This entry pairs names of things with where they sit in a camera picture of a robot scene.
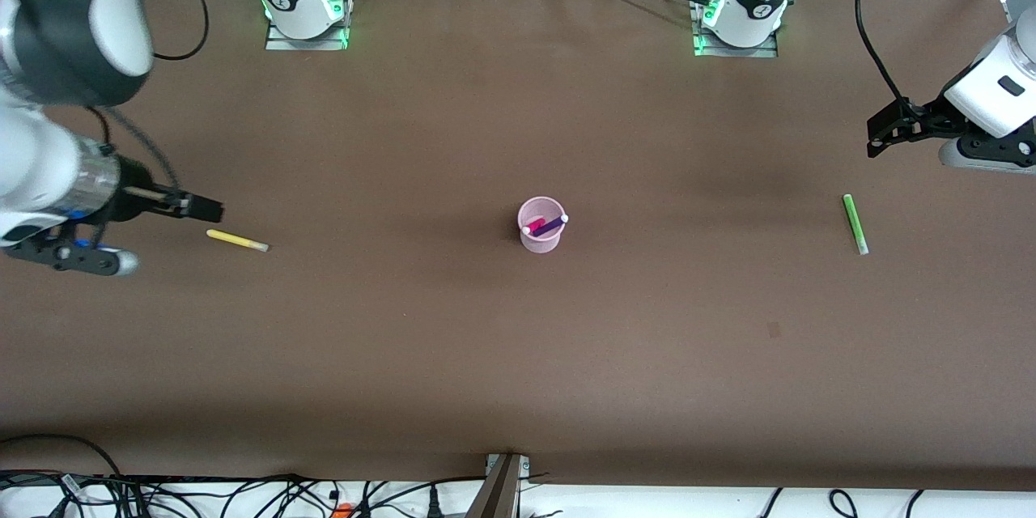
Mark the pink marker pen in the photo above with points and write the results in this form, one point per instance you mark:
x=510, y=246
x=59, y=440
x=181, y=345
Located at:
x=534, y=225

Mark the purple marker pen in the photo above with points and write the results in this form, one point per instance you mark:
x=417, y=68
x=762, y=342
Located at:
x=552, y=225

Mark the green marker pen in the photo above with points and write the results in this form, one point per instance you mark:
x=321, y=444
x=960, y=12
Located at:
x=855, y=224

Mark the pink cup pen holder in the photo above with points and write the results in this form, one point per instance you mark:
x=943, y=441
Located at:
x=541, y=244

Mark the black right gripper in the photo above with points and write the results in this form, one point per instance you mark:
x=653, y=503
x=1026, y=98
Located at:
x=135, y=188

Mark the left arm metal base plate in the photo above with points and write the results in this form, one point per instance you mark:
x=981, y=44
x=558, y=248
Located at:
x=736, y=52

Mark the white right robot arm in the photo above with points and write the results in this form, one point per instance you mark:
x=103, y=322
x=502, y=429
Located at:
x=32, y=170

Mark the aluminium table frame post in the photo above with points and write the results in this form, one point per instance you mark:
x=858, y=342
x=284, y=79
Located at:
x=495, y=494

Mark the yellow marker pen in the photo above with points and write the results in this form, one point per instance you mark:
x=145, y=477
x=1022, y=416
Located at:
x=235, y=239

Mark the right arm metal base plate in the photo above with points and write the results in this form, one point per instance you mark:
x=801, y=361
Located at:
x=306, y=44

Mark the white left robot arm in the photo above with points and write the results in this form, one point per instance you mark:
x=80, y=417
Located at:
x=995, y=97

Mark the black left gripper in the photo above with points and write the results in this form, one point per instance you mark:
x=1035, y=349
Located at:
x=925, y=116

